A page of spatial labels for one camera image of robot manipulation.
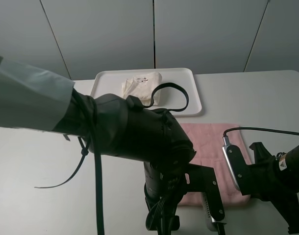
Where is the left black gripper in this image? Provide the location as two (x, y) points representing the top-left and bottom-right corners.
(144, 163), (188, 232)

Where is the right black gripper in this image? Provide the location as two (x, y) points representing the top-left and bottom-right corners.
(241, 142), (299, 233)

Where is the pink towel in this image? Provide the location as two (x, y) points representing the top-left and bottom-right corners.
(181, 123), (250, 207)

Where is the cream white towel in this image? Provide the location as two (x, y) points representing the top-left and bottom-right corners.
(122, 72), (162, 106)

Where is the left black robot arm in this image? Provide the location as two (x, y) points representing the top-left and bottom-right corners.
(0, 56), (195, 235)

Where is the right grey black robot arm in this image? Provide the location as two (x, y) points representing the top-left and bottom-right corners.
(241, 142), (299, 235)

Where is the white rectangular plastic tray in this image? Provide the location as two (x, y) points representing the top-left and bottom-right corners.
(90, 68), (202, 117)

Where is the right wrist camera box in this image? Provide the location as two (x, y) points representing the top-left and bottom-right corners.
(223, 136), (252, 195)

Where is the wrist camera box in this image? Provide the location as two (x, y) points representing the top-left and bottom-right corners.
(184, 164), (226, 235)
(223, 136), (252, 195)

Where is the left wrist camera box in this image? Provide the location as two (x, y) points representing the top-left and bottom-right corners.
(184, 164), (226, 235)

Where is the right arm black cable bundle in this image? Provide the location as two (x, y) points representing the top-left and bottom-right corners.
(223, 126), (299, 140)

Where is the black cable tie tail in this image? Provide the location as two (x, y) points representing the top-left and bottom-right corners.
(33, 133), (91, 189)

